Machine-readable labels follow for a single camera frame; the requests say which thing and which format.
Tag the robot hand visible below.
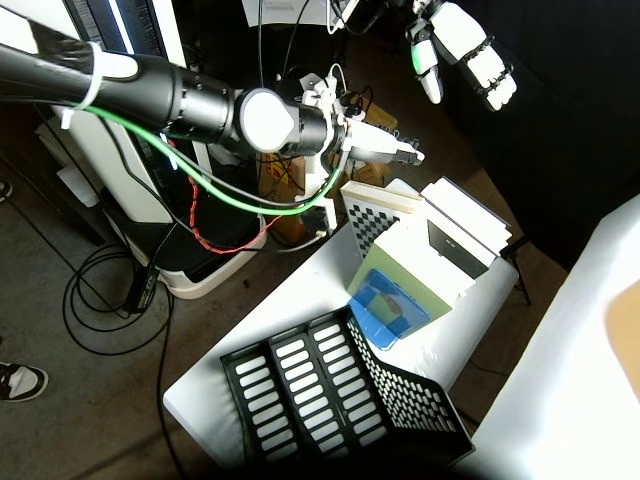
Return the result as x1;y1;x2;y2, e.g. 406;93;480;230
405;1;519;112
342;119;426;169

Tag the white spine book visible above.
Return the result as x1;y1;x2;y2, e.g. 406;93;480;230
418;187;504;259

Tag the red twisted cable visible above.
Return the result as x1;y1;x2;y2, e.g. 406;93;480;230
167;139;269;256

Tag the black backdrop cloth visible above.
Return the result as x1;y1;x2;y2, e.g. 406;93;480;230
439;0;640;271

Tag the black mesh file rack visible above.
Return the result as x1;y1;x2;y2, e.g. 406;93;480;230
219;305;476;466

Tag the white robot body column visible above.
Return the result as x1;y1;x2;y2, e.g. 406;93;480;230
62;0;269;301

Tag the black floor cable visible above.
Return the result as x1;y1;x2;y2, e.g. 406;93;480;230
62;219;189;480

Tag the black hanging cable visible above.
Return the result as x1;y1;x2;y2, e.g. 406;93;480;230
255;0;266;89

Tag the tan board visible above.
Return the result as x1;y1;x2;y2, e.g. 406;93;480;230
607;282;640;381

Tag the green cable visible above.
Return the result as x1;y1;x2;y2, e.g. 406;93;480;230
64;99;346;219

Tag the black power adapter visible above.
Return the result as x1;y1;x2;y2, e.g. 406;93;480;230
124;264;161;316

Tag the blue plastic bookend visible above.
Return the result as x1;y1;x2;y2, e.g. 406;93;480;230
348;268;434;352

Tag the black book with grey label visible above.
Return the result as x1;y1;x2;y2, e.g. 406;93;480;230
394;222;479;304

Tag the white cable tie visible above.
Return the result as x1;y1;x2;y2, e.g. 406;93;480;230
59;42;109;132

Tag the green cover book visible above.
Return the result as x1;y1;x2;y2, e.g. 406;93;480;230
346;219;454;326

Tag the checkered cover book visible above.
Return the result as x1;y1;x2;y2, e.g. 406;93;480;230
339;180;426;261

